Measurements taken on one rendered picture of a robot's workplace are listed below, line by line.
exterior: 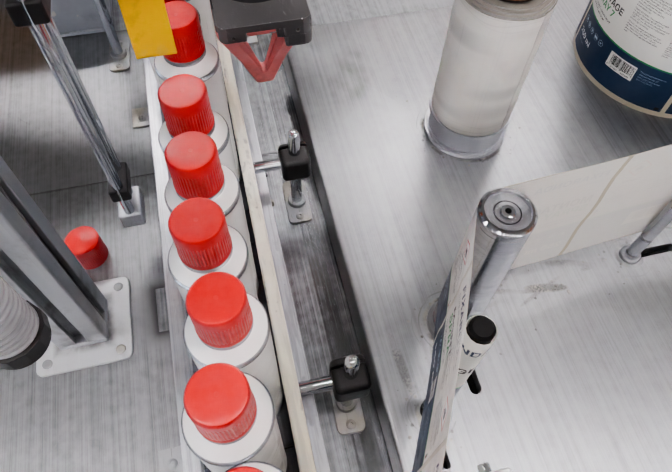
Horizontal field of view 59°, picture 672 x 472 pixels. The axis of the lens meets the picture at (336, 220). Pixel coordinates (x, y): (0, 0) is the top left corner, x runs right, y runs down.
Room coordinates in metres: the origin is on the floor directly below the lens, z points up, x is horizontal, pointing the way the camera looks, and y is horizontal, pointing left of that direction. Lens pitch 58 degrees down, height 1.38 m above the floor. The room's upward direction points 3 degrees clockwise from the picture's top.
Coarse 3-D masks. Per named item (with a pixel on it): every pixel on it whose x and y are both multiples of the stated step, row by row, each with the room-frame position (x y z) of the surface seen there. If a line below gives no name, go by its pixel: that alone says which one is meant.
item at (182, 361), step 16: (144, 64) 0.43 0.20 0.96; (160, 112) 0.37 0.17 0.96; (160, 160) 0.31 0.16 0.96; (160, 176) 0.29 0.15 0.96; (160, 192) 0.28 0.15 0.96; (160, 208) 0.26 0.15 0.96; (160, 224) 0.25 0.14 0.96; (176, 288) 0.19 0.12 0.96; (176, 304) 0.18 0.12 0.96; (176, 320) 0.16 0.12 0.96; (176, 336) 0.15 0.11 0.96; (176, 352) 0.14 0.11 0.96; (176, 368) 0.13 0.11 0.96; (192, 368) 0.13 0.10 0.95; (176, 384) 0.12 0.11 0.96; (176, 400) 0.11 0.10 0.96; (192, 464) 0.06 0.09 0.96
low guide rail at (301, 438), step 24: (240, 120) 0.40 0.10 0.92; (240, 144) 0.37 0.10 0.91; (264, 240) 0.26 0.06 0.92; (264, 264) 0.24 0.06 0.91; (264, 288) 0.22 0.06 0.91; (288, 336) 0.17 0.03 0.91; (288, 360) 0.15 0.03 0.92; (288, 384) 0.13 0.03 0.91; (288, 408) 0.12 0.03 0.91; (312, 456) 0.08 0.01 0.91
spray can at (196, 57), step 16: (176, 16) 0.35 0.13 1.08; (192, 16) 0.35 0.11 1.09; (176, 32) 0.34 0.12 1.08; (192, 32) 0.35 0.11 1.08; (176, 48) 0.34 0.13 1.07; (192, 48) 0.34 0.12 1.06; (208, 48) 0.36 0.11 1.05; (160, 64) 0.34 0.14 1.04; (176, 64) 0.34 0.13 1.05; (192, 64) 0.34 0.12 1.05; (208, 64) 0.35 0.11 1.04; (160, 80) 0.34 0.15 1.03; (208, 80) 0.34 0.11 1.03; (224, 96) 0.35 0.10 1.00; (224, 112) 0.35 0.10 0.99; (240, 176) 0.36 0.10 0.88
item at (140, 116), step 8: (248, 40) 0.62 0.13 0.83; (256, 40) 0.62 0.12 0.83; (136, 112) 0.48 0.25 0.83; (144, 112) 0.48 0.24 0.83; (136, 120) 0.47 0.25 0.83; (144, 120) 0.47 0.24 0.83; (176, 448) 0.10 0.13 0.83; (160, 456) 0.09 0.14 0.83; (168, 456) 0.09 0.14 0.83; (176, 456) 0.09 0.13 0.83; (160, 464) 0.08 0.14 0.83; (168, 464) 0.08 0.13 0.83; (176, 464) 0.08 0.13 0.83
